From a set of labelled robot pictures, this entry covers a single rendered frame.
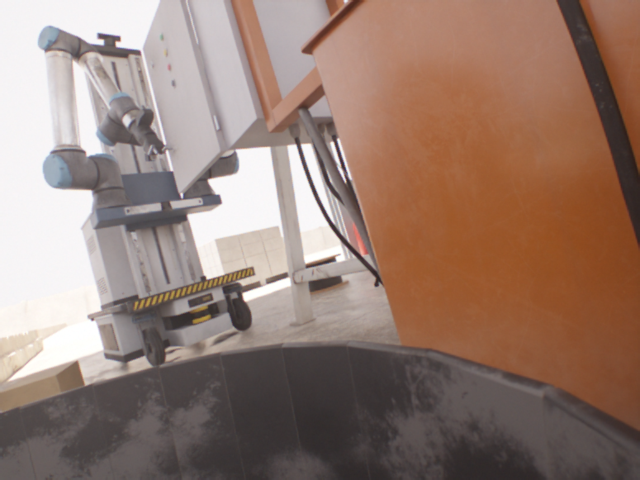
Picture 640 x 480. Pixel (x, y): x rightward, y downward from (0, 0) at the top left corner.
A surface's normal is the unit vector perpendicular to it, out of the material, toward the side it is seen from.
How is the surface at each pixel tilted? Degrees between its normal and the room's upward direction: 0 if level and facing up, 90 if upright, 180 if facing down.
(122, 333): 90
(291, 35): 90
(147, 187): 90
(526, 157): 90
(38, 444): 82
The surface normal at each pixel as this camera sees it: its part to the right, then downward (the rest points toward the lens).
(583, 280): -0.75, 0.19
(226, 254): 0.62, -0.22
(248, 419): -0.51, -0.04
